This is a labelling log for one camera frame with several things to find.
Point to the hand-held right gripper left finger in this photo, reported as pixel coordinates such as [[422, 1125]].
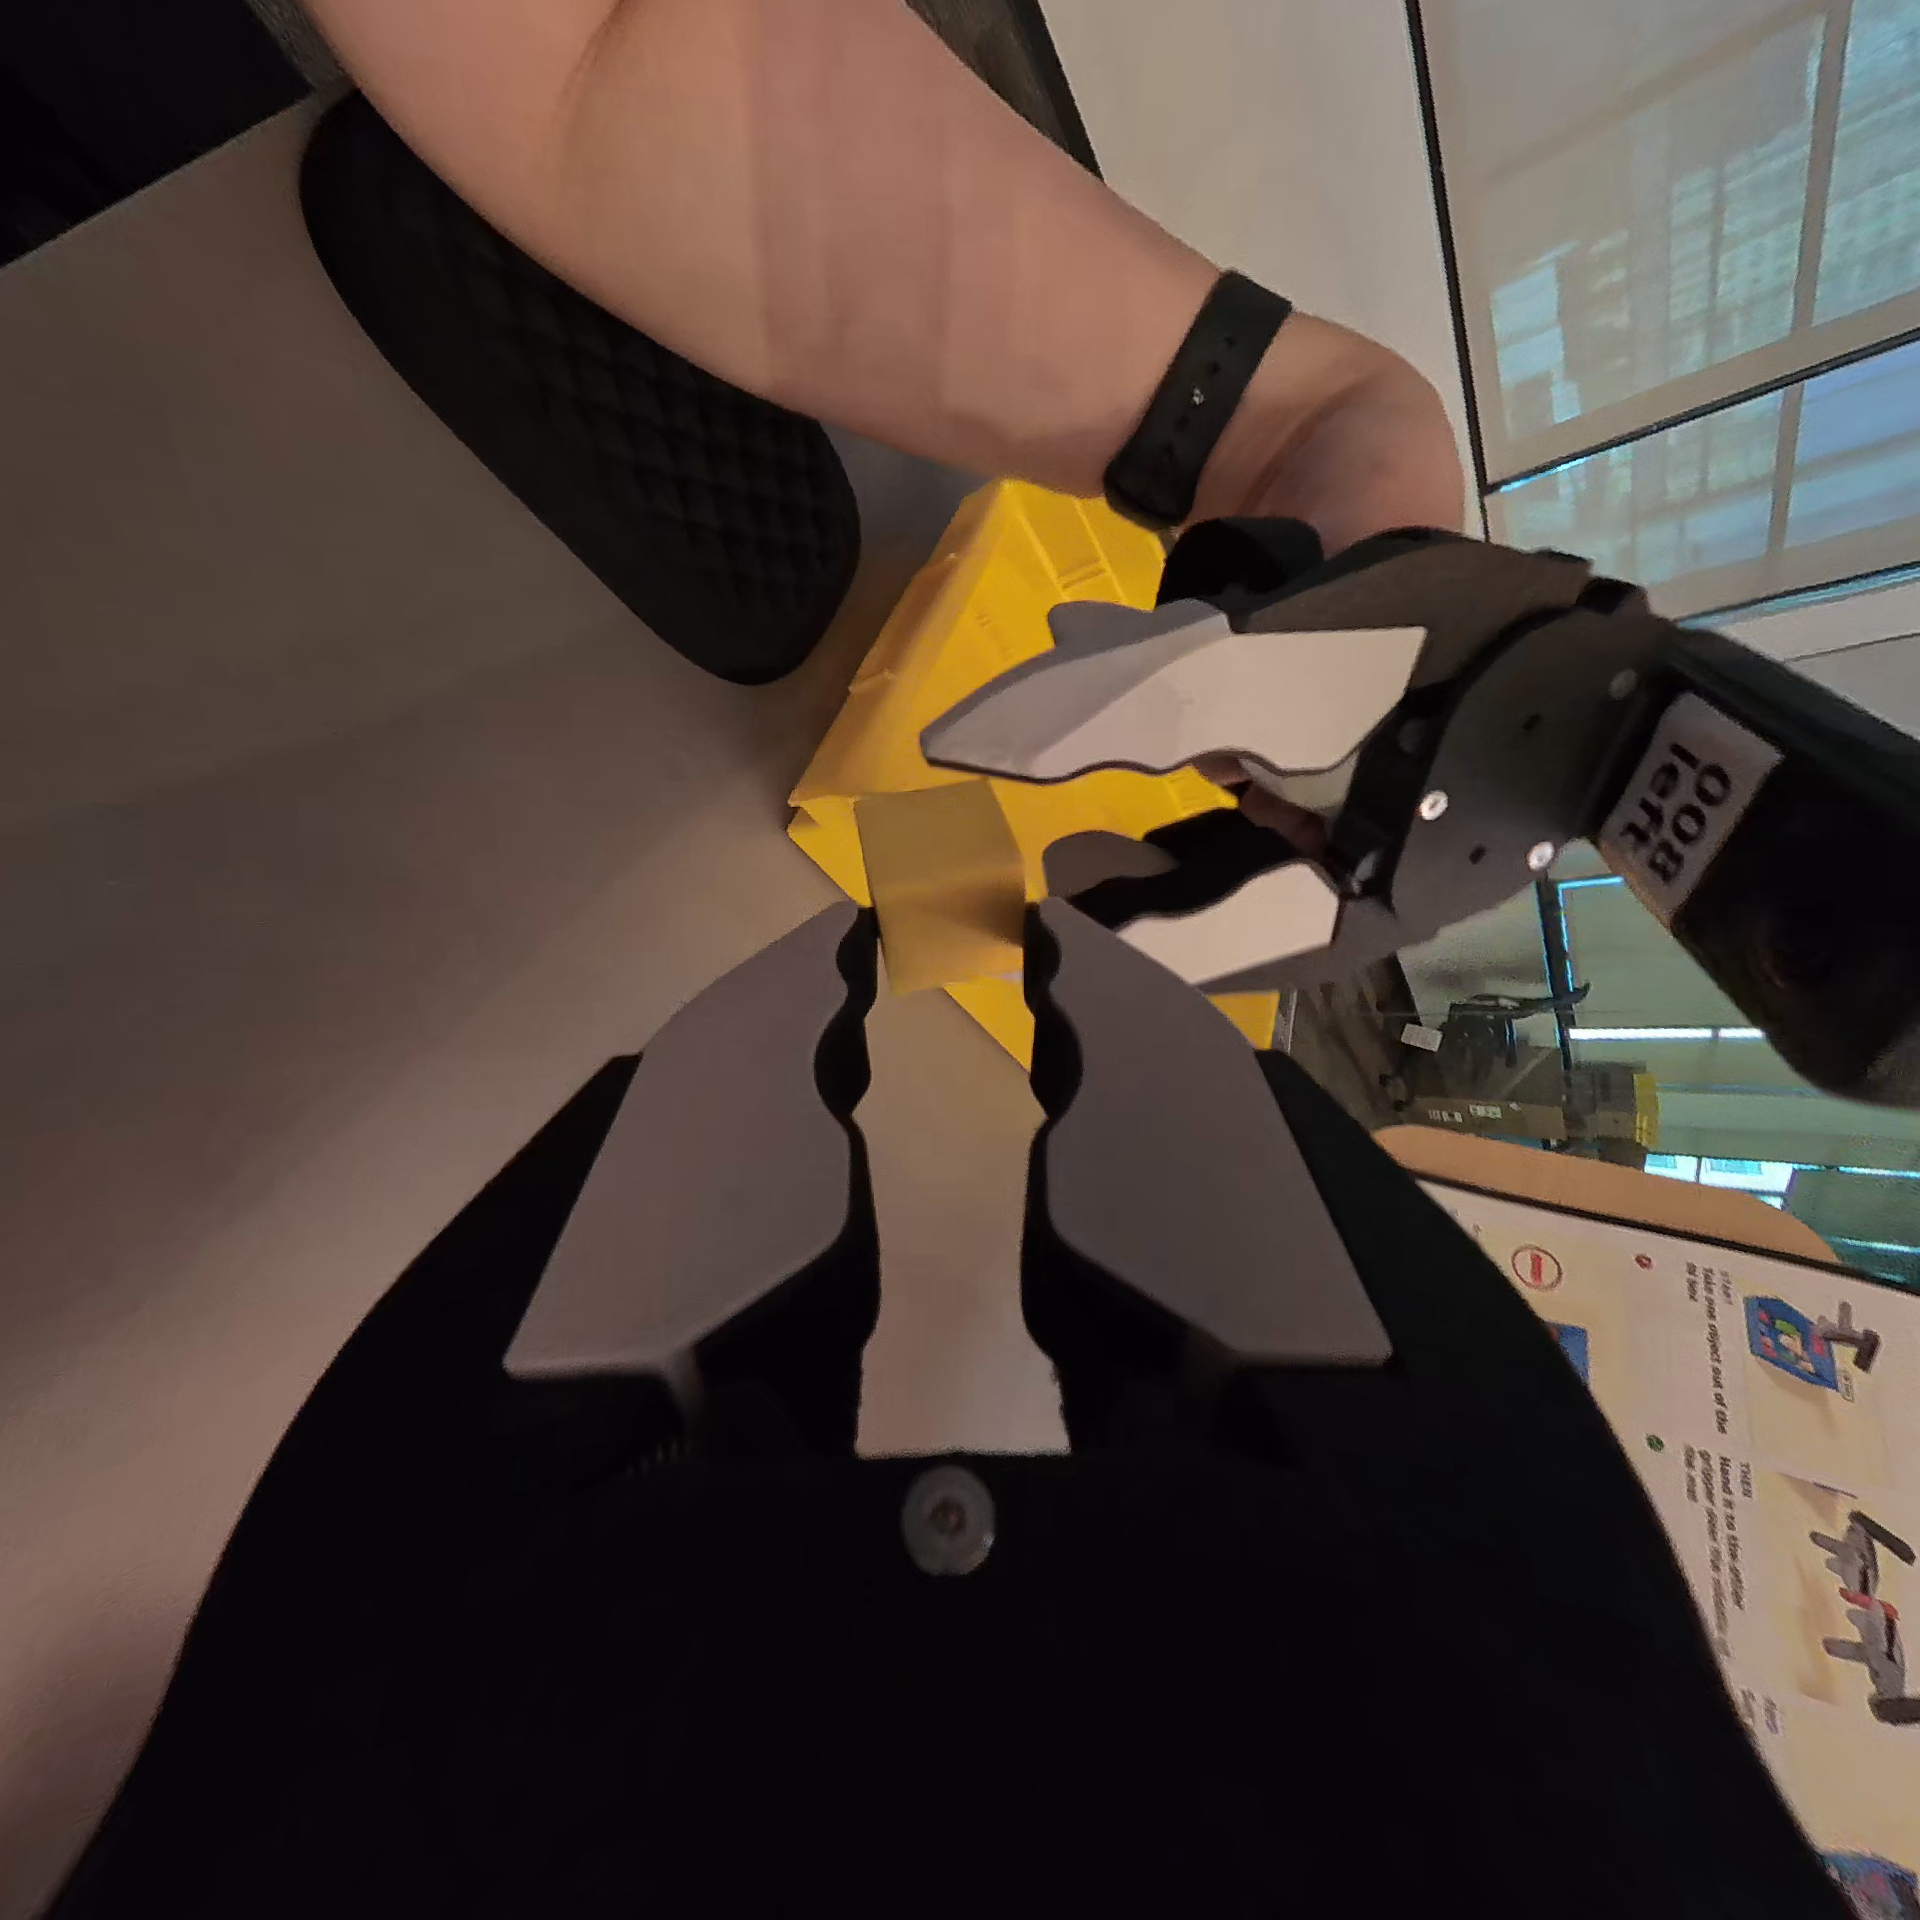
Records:
[[692, 1202]]

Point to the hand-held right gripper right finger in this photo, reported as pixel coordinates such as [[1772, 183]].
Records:
[[1201, 1202]]

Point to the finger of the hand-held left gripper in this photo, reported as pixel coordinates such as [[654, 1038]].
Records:
[[1244, 922], [1141, 706]]

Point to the yellow plastic bin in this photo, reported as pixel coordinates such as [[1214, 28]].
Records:
[[991, 599]]

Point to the large yellow wooden block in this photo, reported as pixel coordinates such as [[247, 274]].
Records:
[[937, 886]]

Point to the person's left hand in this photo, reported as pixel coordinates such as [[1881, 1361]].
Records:
[[1350, 436]]

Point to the black wristwatch band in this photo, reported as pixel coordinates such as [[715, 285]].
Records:
[[1201, 390]]

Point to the large window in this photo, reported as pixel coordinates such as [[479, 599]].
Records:
[[1681, 226]]

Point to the wooden framed instruction sign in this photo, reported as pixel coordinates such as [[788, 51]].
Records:
[[1724, 1425]]

